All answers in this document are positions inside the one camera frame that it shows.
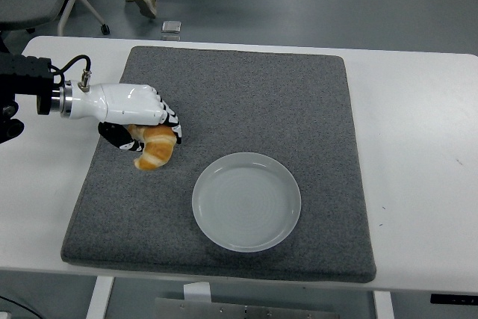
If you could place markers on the white-shelled robot hand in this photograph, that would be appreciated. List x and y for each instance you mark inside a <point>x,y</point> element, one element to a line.
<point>119,104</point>

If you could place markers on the golden croissant bread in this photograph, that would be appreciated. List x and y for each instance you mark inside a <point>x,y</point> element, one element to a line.
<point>158,152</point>

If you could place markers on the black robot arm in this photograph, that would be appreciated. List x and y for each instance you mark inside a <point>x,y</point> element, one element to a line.
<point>22,76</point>

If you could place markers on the round grey plate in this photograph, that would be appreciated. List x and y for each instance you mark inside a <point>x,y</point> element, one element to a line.
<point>246,203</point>

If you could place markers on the grey metal plate with screws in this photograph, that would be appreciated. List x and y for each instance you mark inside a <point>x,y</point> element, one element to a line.
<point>246,309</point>

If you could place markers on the small silver floor box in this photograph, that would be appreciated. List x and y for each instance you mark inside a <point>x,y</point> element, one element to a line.
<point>172,27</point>

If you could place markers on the grey felt mat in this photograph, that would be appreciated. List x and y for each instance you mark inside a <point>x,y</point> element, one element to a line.
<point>242,102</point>

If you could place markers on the white table leg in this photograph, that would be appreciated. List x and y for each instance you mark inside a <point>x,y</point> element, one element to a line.
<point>99,298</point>
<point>384,306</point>

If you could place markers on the black table control panel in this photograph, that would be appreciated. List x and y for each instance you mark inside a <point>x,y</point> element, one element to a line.
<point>453,299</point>

